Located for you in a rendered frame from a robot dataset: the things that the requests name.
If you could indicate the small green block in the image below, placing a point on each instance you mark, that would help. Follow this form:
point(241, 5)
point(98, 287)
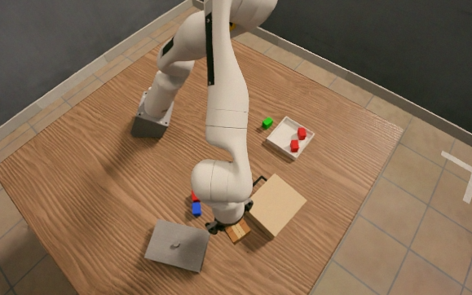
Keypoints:
point(267, 123)

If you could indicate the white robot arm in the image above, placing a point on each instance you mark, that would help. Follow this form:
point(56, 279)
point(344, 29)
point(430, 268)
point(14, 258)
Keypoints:
point(228, 98)

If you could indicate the blue block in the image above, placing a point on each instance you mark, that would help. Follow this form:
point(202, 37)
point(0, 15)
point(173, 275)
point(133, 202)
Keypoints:
point(196, 209)

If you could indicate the red block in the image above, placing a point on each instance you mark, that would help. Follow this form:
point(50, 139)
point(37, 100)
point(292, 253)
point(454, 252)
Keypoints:
point(294, 146)
point(301, 133)
point(194, 198)

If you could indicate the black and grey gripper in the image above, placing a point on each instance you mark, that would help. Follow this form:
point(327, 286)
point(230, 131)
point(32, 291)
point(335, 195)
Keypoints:
point(216, 226)

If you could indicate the light wooden cabinet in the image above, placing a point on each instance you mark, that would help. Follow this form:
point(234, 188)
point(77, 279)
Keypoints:
point(275, 203)

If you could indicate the grey lid with small knob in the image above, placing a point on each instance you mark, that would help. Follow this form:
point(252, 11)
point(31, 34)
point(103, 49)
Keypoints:
point(178, 245)

